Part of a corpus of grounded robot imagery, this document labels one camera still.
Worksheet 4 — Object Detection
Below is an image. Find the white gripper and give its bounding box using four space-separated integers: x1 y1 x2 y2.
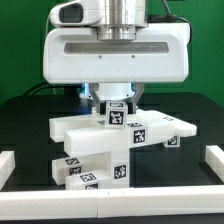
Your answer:
43 23 190 115

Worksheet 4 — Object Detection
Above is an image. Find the white tagged cube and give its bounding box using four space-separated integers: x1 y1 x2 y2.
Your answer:
105 101 128 127
164 136 180 148

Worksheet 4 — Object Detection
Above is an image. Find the white chair back frame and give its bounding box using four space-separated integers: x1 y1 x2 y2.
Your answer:
49 110 197 157

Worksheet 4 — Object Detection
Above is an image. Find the white chair seat block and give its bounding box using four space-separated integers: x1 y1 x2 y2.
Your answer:
81 150 130 189

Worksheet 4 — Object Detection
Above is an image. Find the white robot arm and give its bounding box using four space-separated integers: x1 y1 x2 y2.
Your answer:
43 0 191 113

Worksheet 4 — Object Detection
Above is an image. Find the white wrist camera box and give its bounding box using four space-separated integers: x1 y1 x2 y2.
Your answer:
49 0 102 27

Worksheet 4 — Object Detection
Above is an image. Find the black cable bundle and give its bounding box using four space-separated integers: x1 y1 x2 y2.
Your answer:
22 81 82 97

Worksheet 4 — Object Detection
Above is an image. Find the white right wall bar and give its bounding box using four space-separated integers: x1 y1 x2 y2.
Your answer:
205 145 224 183

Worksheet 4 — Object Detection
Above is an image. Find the white wall bar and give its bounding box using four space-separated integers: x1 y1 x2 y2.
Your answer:
0 151 15 190
205 145 224 183
0 185 224 221

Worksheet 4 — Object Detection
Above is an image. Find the white left wall bar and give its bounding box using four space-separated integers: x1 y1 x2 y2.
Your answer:
0 151 15 190

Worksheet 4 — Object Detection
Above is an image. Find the white front wall bar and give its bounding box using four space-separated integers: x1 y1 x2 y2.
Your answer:
0 185 224 221

